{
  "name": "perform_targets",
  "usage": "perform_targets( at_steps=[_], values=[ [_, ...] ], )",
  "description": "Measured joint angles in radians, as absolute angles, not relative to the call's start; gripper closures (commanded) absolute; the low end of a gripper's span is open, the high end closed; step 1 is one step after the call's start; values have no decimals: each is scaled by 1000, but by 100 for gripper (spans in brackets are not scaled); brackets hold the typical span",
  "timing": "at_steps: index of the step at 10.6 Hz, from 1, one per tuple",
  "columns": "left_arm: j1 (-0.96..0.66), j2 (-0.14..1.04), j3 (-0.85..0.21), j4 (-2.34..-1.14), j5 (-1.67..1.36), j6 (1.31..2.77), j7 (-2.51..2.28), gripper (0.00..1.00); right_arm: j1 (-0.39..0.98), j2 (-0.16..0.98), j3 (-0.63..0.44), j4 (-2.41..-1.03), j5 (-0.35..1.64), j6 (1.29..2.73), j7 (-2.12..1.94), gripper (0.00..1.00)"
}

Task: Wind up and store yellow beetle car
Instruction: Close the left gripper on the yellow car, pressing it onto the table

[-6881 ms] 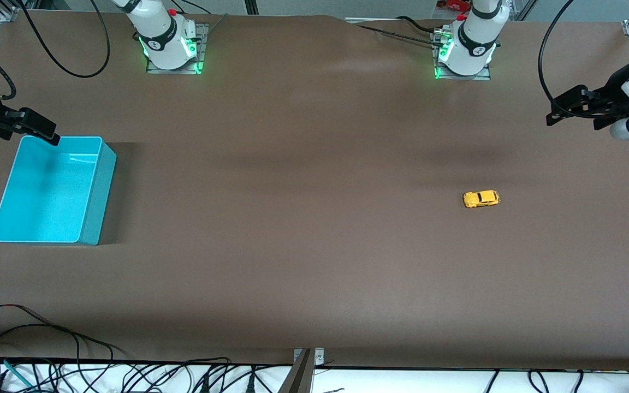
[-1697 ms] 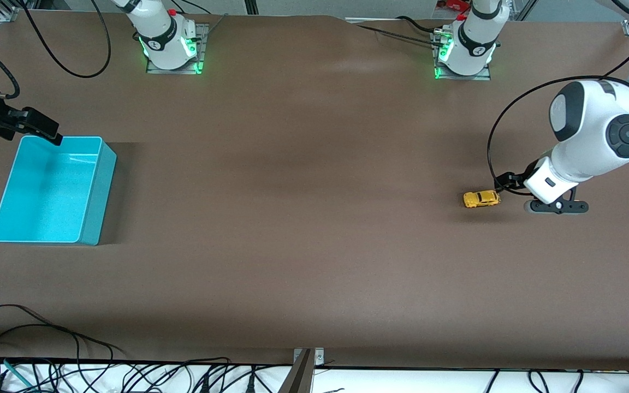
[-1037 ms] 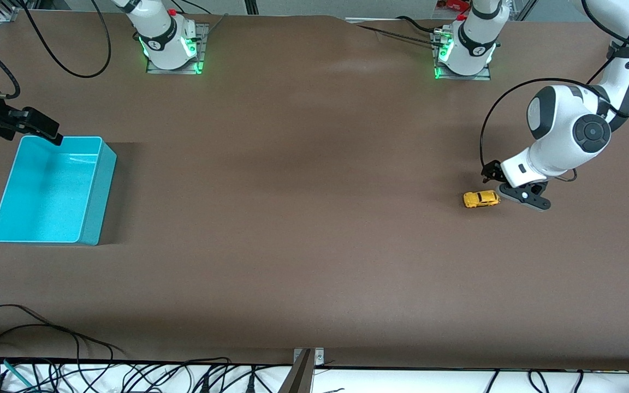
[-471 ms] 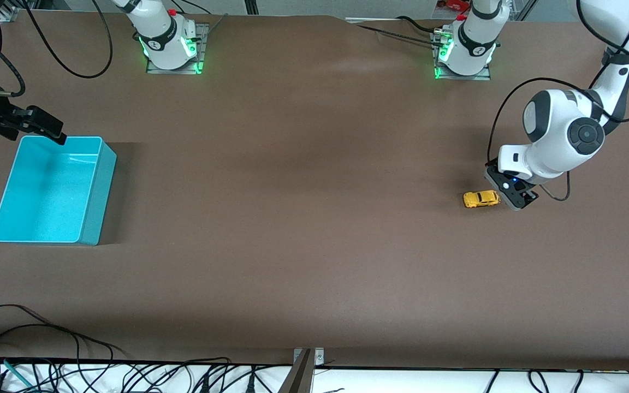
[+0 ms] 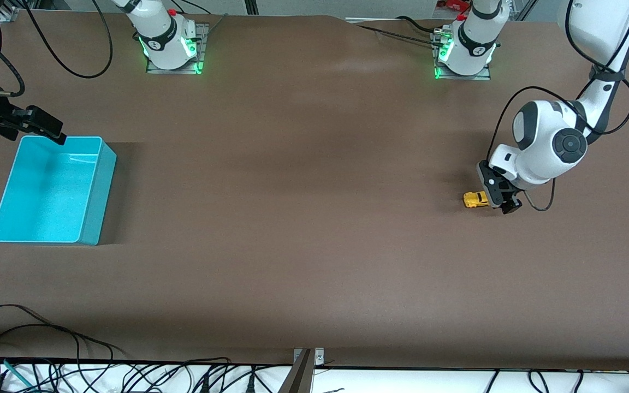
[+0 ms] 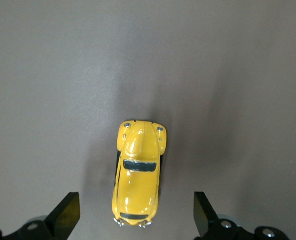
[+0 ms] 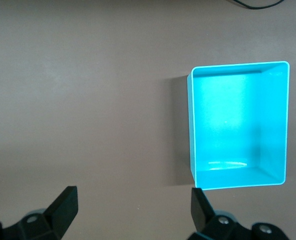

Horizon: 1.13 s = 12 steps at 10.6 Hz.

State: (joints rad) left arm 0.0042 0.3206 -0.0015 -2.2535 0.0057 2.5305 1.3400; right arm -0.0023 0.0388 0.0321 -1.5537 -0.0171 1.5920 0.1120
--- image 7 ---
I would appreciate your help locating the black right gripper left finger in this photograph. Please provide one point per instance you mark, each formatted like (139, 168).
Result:
(62, 212)

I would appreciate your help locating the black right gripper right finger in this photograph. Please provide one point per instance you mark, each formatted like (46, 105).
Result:
(202, 215)

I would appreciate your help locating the teal plastic bin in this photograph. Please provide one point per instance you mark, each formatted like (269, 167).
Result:
(238, 120)

